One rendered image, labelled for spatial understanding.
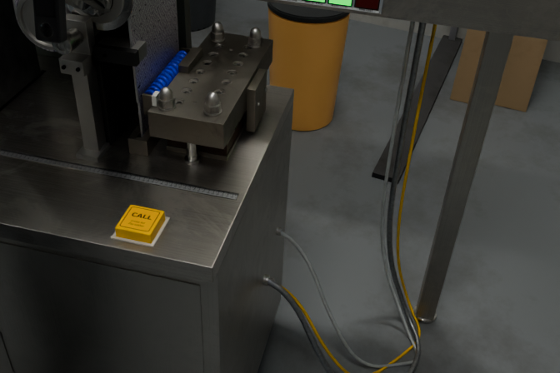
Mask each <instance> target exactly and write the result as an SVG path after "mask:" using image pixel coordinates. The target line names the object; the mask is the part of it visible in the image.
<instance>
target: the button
mask: <svg viewBox="0 0 560 373"><path fill-rule="evenodd" d="M164 222H165V212H164V211H160V210H156V209H152V208H147V207H143V206H134V205H130V207H129V208H128V209H127V211H126V212H125V213H124V215H123V216H122V218H121V220H120V221H119V223H118V224H117V225H116V227H115V231H116V236H118V237H121V238H126V239H130V240H134V241H142V242H146V243H150V244H151V243H152V242H153V240H154V238H155V236H156V235H157V233H158V231H159V230H160V228H161V226H162V225H163V223H164Z"/></svg>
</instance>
